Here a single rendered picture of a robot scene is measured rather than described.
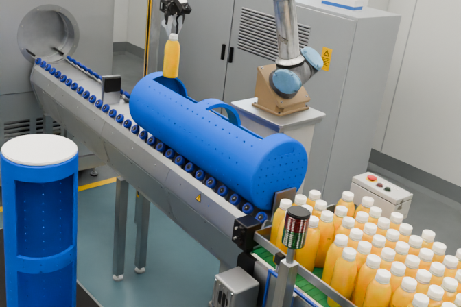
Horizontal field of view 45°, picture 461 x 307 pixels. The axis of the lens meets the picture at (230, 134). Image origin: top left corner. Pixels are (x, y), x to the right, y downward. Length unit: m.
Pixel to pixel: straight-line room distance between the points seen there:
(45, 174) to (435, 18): 3.38
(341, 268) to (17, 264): 1.30
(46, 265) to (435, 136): 3.34
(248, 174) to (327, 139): 1.84
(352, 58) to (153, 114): 1.60
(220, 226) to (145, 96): 0.70
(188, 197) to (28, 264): 0.67
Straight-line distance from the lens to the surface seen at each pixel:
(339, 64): 3.62
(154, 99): 2.45
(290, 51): 2.25
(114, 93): 3.07
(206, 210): 2.23
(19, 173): 2.19
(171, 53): 2.48
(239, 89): 4.26
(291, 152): 2.05
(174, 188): 2.39
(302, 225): 1.48
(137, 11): 7.52
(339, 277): 1.71
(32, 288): 2.78
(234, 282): 1.87
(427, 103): 4.79
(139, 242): 3.19
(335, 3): 3.82
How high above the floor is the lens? 1.97
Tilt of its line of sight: 22 degrees down
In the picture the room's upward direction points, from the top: 7 degrees clockwise
